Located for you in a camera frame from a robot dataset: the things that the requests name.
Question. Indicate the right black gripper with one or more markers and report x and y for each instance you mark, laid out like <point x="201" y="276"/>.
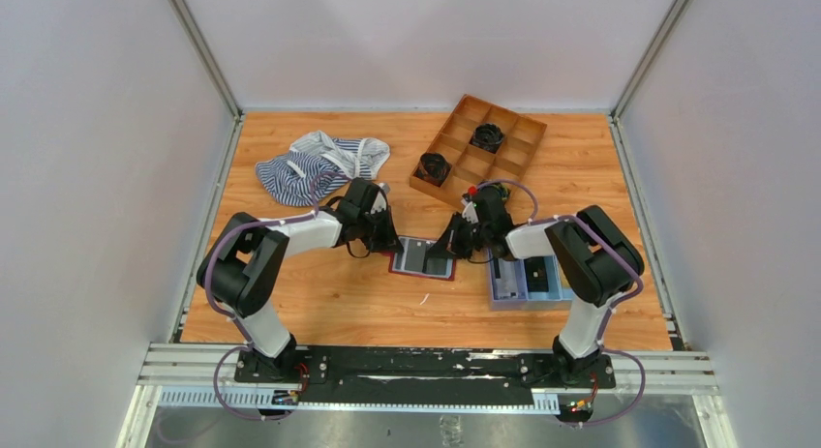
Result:
<point x="464" y="229"/>

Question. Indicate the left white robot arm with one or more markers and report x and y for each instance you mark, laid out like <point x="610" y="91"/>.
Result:
<point x="241" y="269"/>

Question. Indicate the red leather card holder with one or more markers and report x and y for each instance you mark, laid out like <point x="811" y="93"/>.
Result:
<point x="420" y="275"/>

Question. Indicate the black rolled belt top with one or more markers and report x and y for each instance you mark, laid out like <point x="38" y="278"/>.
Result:
<point x="488" y="137"/>

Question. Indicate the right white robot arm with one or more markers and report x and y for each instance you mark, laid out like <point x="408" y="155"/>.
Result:
<point x="602" y="267"/>

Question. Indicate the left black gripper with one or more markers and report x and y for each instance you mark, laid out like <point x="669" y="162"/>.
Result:
<point x="382" y="225"/>

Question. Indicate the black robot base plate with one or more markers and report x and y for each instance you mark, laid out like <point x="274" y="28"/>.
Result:
<point x="418" y="376"/>

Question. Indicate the black item in organizer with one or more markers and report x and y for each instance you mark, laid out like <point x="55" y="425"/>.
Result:
<point x="537" y="274"/>

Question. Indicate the black rolled belt left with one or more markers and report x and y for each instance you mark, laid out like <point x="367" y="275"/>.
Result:
<point x="432" y="168"/>

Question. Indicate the blue plastic organizer box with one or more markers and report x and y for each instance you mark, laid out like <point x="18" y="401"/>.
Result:
<point x="558" y="298"/>

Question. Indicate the silver item in organizer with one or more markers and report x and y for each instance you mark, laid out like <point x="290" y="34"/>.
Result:
<point x="507" y="281"/>

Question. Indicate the grey VIP credit card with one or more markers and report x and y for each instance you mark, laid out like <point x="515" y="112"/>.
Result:
<point x="411" y="260"/>

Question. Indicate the striped blue white cloth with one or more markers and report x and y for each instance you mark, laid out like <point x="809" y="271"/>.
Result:
<point x="318" y="164"/>

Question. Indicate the black yellow rolled belt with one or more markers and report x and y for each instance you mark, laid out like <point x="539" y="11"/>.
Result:
<point x="502" y="190"/>

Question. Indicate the dark VIP credit card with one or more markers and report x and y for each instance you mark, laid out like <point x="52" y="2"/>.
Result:
<point x="438" y="267"/>

